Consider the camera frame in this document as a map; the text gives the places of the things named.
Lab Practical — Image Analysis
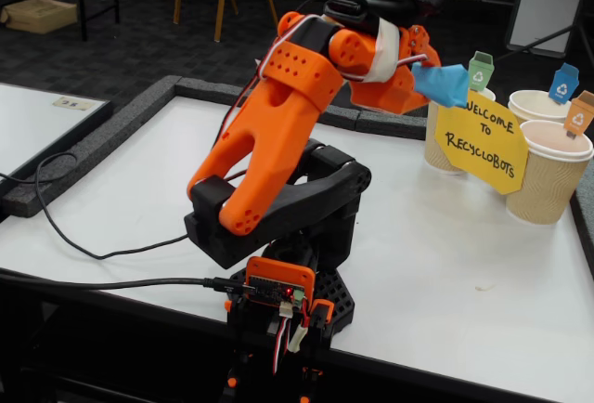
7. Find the thick black USB cable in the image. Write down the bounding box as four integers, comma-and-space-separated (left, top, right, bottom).
0, 266, 254, 297

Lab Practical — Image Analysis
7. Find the yellow handwritten welcome sign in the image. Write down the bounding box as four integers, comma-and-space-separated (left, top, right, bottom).
433, 87, 530, 196

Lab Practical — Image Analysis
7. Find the small paper note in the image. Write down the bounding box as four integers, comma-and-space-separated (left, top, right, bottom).
52, 96, 97, 111

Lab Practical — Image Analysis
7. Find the black framed white easel board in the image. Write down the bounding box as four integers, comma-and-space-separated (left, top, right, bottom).
494, 0, 594, 64

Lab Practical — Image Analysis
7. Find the ribbed brown paper cup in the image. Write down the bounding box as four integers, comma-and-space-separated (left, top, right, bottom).
507, 89, 581, 125
422, 86, 497, 176
504, 119, 594, 227

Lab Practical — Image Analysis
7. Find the blue paper parcel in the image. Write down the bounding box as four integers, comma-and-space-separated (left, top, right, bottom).
410, 61, 471, 110

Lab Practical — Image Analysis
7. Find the black robot base clamp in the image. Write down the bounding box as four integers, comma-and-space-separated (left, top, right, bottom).
221, 266, 357, 403

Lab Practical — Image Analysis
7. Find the servo wire bundle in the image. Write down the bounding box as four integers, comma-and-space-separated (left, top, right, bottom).
268, 300, 313, 375

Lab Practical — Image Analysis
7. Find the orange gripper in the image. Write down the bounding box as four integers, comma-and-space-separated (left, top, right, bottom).
351, 25, 441, 116

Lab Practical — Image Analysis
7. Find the brown cardboard box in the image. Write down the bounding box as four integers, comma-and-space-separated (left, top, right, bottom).
0, 0, 79, 35

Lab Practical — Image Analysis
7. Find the orange recycling bin label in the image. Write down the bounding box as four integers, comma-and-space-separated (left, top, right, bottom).
564, 90, 594, 140

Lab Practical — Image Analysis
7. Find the blue recycling bin label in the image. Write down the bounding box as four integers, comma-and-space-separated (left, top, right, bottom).
548, 62, 582, 105

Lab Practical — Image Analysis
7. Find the short dark grey foam strip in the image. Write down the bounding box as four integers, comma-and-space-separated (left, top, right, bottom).
355, 110, 429, 142

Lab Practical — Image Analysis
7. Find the orange controller board holder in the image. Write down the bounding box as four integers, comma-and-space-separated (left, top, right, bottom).
244, 255, 316, 307

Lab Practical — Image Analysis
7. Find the black table leg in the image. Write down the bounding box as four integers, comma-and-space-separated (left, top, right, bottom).
73, 0, 123, 43

